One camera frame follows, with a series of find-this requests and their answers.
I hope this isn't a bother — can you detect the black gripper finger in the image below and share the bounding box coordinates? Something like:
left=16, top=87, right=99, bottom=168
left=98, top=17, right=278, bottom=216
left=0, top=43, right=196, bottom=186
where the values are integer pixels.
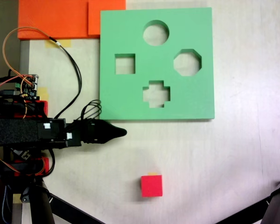
left=106, top=122, right=127, bottom=142

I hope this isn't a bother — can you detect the red square block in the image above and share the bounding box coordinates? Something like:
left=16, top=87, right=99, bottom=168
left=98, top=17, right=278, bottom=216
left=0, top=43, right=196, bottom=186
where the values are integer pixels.
left=140, top=175, right=163, bottom=197

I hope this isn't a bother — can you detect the large orange foam block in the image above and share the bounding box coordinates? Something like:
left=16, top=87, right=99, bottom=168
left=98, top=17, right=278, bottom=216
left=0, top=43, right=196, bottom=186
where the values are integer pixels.
left=17, top=0, right=89, bottom=40

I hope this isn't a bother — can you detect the green shape sorting board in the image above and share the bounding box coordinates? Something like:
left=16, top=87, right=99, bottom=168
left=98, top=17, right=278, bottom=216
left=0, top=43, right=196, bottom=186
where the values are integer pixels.
left=99, top=7, right=215, bottom=122

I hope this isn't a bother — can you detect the small black circuit board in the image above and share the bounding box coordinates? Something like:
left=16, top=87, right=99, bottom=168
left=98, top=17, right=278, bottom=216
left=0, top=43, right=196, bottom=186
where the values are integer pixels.
left=11, top=149, right=31, bottom=161

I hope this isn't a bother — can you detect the circuit board with green terminal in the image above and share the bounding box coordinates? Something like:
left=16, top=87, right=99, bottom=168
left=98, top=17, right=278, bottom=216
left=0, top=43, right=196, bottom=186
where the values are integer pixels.
left=14, top=74, right=41, bottom=101

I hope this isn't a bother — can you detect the thick black tripod leg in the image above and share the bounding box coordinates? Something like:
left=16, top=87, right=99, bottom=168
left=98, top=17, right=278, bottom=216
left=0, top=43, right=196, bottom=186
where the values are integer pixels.
left=261, top=176, right=280, bottom=224
left=28, top=183, right=56, bottom=224

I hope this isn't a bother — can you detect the wide yellow tape strip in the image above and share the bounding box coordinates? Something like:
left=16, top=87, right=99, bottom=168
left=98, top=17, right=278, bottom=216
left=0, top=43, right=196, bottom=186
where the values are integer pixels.
left=44, top=39, right=72, bottom=49

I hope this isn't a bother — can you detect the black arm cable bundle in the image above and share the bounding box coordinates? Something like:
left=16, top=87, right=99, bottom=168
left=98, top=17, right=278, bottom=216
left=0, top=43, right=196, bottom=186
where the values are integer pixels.
left=80, top=99, right=102, bottom=122

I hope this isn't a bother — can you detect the long black cable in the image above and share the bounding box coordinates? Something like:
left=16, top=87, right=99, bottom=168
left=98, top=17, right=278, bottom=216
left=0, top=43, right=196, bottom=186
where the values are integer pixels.
left=49, top=36, right=83, bottom=119

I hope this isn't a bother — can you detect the blue braided cable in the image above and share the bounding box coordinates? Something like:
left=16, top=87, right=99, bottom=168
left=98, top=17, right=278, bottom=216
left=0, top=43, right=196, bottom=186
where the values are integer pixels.
left=1, top=185, right=10, bottom=224

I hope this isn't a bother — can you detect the thin orange wire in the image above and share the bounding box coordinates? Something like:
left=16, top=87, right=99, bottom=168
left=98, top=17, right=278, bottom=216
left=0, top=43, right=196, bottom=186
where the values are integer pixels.
left=2, top=27, right=52, bottom=81

